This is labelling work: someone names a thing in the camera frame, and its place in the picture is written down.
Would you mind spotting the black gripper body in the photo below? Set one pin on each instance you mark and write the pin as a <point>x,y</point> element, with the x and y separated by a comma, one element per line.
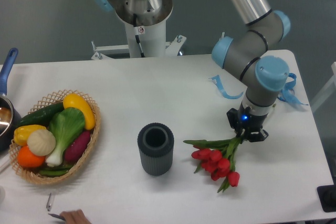
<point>248,121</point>

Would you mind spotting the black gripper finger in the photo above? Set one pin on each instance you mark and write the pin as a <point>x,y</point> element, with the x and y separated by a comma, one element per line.
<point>255,135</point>
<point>235,120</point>

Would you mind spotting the red tulip bouquet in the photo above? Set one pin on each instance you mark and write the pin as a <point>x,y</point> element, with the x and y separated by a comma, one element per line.
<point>218,159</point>

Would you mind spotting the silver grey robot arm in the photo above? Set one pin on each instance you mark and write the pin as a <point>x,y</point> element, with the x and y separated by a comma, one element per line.
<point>246,60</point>

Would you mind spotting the person's hand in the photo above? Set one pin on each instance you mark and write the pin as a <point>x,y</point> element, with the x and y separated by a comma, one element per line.
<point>75,217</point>

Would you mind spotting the light blue ribbon strip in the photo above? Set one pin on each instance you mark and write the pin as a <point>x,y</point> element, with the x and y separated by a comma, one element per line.
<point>217,81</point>

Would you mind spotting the blue ribbon bundle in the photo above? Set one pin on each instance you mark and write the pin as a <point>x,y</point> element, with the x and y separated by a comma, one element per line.
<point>287,93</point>

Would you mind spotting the dark grey ribbed vase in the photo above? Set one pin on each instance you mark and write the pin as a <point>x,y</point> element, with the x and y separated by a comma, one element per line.
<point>156,144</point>

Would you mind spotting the black box at edge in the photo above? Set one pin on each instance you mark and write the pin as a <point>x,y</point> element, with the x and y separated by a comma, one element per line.
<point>327,197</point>

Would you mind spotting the purple sweet potato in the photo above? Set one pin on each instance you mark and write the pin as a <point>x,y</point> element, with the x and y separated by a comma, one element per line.
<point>77,148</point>

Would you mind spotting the yellow squash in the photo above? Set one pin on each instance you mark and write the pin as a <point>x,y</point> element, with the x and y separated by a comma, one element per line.
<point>76,101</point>

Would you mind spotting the green bok choy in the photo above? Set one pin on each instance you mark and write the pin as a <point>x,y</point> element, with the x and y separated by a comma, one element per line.
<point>65,126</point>

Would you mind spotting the green cucumber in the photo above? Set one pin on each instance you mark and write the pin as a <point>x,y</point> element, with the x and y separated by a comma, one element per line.
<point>42,116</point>

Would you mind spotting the green bean pods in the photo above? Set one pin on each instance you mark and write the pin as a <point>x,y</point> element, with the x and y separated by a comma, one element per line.
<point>54,171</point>

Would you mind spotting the dark pen in hand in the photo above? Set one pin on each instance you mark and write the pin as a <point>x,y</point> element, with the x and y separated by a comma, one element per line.
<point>57,216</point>

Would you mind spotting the orange fruit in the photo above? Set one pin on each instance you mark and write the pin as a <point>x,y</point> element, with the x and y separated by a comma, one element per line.
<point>27,159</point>

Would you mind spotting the yellow bell pepper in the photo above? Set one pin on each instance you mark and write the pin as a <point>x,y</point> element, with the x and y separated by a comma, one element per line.
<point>22,133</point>

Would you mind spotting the woven wicker basket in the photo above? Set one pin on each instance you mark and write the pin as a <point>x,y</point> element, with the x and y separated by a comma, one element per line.
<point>31,175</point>

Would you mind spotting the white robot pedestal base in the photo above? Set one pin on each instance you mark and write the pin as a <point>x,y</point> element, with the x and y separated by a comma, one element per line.
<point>145,26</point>

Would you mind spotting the blue handled saucepan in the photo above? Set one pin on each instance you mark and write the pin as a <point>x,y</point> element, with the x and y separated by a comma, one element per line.
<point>9,116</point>

